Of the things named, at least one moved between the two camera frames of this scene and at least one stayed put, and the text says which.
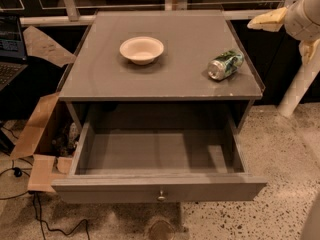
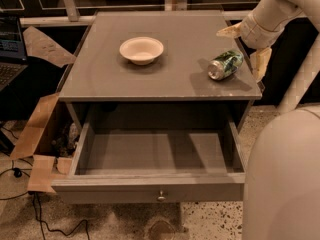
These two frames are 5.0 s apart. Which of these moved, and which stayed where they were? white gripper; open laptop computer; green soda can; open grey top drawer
Moved: white gripper
Stayed: green soda can; open grey top drawer; open laptop computer
